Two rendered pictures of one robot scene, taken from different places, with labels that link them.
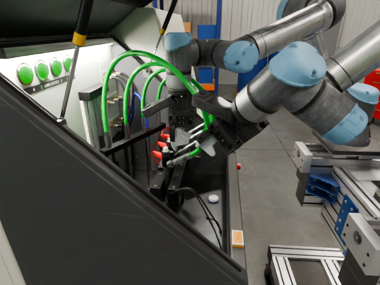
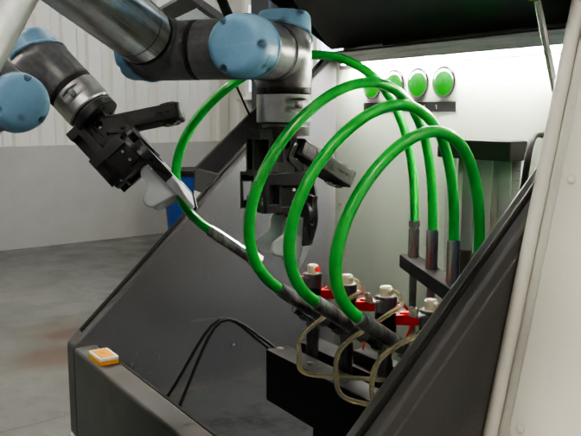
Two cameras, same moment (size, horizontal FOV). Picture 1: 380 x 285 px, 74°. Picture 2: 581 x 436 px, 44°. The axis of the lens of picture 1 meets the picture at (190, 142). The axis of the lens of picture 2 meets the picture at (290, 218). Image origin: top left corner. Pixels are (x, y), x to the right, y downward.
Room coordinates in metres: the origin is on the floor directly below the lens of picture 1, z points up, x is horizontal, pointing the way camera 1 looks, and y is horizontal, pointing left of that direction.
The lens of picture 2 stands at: (1.52, -0.62, 1.33)
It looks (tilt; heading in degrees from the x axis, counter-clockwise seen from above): 8 degrees down; 139
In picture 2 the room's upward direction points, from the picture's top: straight up
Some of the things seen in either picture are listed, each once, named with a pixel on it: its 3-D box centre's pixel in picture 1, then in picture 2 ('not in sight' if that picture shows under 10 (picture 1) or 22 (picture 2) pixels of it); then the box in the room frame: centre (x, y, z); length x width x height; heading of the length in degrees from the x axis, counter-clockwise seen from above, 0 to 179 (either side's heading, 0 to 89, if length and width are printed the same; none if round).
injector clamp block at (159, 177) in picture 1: (173, 179); (363, 427); (0.88, 0.07, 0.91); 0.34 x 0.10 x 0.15; 173
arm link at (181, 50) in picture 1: (179, 53); (283, 52); (0.76, 0.03, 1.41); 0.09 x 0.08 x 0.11; 118
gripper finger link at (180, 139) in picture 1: (180, 141); (276, 243); (0.74, 0.03, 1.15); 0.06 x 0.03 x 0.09; 83
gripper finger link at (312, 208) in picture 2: not in sight; (303, 214); (0.78, 0.05, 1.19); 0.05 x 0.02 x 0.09; 173
